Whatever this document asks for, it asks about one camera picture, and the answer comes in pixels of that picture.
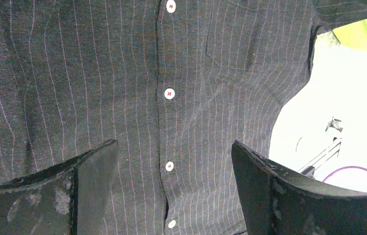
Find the aluminium frame rail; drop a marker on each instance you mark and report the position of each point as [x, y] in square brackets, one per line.
[314, 166]

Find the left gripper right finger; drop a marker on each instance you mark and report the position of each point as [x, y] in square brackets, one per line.
[276, 200]

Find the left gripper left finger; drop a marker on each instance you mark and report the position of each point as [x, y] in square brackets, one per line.
[66, 199]

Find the black pinstriped shirt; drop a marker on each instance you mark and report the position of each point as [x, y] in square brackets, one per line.
[174, 82]

